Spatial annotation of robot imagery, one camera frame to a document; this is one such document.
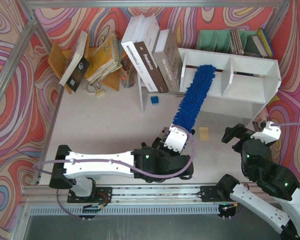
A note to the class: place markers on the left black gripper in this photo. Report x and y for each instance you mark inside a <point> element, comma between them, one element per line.
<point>159,143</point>

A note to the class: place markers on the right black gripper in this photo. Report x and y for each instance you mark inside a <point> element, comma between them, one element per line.
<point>239,136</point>

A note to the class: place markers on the blue microfiber duster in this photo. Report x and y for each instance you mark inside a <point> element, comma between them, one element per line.
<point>194,97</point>

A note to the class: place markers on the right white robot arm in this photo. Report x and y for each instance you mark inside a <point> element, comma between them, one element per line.
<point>276,180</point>

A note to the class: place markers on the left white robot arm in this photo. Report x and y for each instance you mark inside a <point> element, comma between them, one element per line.
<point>77,171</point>

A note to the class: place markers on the white wooden bookshelf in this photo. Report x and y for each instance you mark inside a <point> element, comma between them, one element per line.
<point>242,86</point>

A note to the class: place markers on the grey black stapler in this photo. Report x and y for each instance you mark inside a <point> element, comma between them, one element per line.
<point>164,132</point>

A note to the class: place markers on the yellow sticky note pad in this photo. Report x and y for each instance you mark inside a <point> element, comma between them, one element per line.
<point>204,133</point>

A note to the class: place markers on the blue pencil sharpener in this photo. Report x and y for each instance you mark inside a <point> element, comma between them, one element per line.
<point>154,100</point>

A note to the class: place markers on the orange pencil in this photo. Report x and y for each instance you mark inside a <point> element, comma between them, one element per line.
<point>179,95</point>

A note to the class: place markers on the small white side shelf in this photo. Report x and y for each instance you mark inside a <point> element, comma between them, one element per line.
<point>144,94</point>

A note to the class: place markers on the clear cup of pencils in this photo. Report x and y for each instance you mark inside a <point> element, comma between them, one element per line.
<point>127,73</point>

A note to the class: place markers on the blue yellow book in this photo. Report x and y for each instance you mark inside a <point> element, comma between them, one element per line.
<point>261,33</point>

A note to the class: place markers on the grey Lonely Ones book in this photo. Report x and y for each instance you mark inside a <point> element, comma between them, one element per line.
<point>168,59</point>

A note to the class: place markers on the brown Fredonia book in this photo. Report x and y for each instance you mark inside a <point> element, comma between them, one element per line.
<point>145,44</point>

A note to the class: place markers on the stack of yellow books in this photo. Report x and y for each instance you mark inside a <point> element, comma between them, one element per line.
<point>104,60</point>

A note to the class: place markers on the green desk organizer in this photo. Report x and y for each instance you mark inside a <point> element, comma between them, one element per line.
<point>222,41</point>

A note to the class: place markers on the white Mademoiselle book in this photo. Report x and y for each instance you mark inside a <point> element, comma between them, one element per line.
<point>128,43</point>

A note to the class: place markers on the black and white book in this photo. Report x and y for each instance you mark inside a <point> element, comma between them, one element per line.
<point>76,64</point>

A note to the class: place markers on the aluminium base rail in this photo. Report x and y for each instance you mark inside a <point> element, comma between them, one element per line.
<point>153,199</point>

